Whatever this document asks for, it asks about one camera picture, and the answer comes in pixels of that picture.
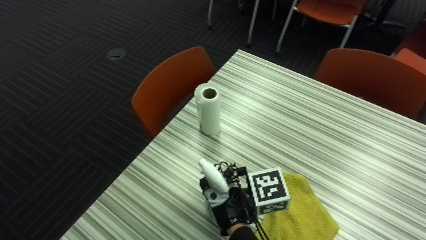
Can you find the orange chair with white legs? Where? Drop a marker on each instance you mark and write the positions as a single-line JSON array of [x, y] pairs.
[[330, 10]]

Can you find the yellow cloth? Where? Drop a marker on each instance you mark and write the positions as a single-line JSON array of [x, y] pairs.
[[306, 213]]

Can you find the white spray bottle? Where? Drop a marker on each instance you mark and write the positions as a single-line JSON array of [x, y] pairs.
[[213, 178]]

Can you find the white paper towel roll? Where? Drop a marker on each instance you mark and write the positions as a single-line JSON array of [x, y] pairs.
[[209, 115]]

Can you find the white marker cube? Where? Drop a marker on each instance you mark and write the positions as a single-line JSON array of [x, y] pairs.
[[268, 186]]

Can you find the round floor outlet cover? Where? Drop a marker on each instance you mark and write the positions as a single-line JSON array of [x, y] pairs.
[[116, 53]]

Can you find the white table leg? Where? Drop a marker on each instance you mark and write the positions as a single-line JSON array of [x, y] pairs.
[[253, 21], [210, 13]]

